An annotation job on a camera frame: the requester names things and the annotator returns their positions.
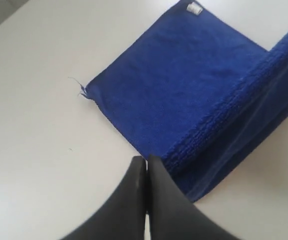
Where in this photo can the blue towel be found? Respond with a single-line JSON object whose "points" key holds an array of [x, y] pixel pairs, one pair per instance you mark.
{"points": [[196, 93]]}

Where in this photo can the white clothing label tag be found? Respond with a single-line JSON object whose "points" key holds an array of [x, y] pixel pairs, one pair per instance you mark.
{"points": [[194, 8]]}

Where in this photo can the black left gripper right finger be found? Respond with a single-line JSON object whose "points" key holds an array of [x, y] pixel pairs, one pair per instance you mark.
{"points": [[172, 216]]}

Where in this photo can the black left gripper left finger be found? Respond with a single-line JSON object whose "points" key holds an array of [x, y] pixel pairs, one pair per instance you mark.
{"points": [[123, 215]]}

